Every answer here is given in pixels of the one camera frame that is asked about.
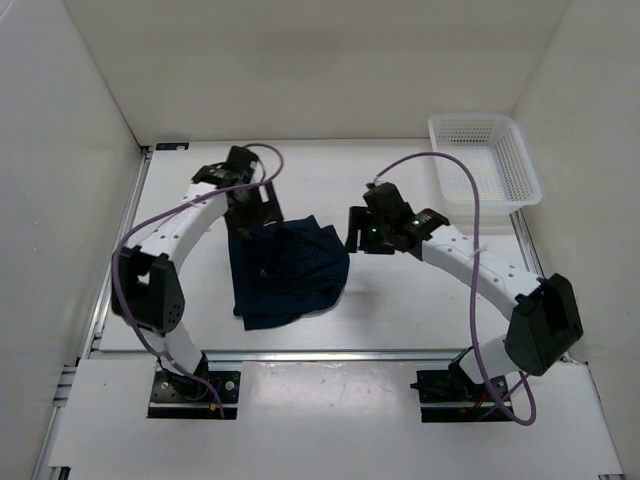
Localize small dark label sticker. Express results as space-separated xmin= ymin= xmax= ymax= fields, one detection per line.
xmin=155 ymin=142 xmax=190 ymax=151

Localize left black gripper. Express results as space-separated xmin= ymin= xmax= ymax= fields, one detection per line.
xmin=222 ymin=180 xmax=282 ymax=241

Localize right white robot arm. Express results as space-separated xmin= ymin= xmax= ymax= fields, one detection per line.
xmin=346 ymin=182 xmax=584 ymax=400

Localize navy blue shorts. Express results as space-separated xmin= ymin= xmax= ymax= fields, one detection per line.
xmin=228 ymin=215 xmax=350 ymax=331

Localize white plastic mesh basket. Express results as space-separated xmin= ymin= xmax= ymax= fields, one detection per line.
xmin=428 ymin=113 xmax=542 ymax=222

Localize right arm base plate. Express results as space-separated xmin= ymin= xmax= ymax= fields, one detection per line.
xmin=410 ymin=370 xmax=510 ymax=423

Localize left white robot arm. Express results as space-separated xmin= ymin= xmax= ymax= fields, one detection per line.
xmin=111 ymin=142 xmax=283 ymax=400

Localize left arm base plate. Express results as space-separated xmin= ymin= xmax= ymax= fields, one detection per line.
xmin=147 ymin=368 xmax=241 ymax=420

